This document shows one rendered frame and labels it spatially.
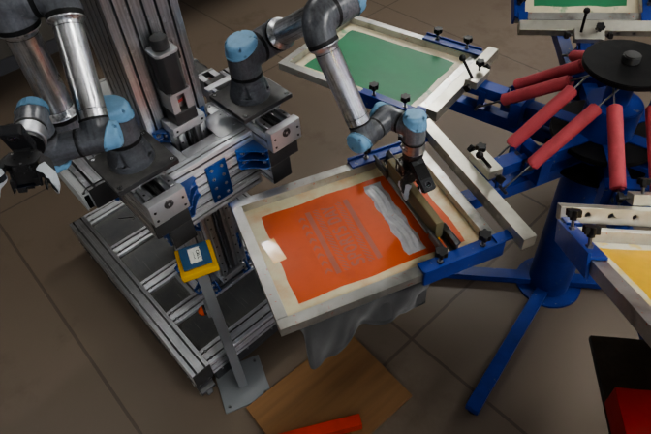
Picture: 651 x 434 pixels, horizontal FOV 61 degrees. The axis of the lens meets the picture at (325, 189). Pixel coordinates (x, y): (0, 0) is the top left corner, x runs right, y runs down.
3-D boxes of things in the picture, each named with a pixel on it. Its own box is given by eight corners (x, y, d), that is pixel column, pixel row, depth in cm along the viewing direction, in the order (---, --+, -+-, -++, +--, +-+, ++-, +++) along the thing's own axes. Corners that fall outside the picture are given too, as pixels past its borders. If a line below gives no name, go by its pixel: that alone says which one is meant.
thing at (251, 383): (226, 414, 249) (170, 293, 181) (214, 372, 264) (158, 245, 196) (272, 394, 254) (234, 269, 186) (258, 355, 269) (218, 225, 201)
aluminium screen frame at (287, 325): (281, 336, 168) (279, 330, 165) (231, 209, 207) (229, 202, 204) (502, 250, 185) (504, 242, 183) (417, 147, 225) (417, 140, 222)
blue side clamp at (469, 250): (423, 286, 179) (424, 273, 174) (416, 274, 182) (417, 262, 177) (502, 255, 185) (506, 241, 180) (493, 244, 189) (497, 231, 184)
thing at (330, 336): (317, 370, 205) (306, 307, 175) (313, 361, 207) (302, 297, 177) (426, 325, 215) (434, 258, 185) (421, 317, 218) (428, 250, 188)
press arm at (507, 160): (480, 184, 202) (481, 174, 199) (471, 174, 206) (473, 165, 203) (520, 170, 206) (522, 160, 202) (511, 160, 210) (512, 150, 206)
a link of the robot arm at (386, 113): (361, 111, 178) (389, 124, 172) (383, 95, 184) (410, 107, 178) (361, 131, 183) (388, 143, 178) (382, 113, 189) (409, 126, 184)
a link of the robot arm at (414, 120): (410, 102, 177) (433, 111, 173) (409, 129, 185) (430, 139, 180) (395, 114, 173) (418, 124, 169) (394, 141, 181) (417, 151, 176)
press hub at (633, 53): (540, 326, 269) (630, 100, 174) (492, 266, 296) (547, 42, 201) (605, 297, 278) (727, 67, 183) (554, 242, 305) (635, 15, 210)
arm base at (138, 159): (101, 160, 184) (90, 137, 177) (140, 138, 191) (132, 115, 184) (122, 181, 176) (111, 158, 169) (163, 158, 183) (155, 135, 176)
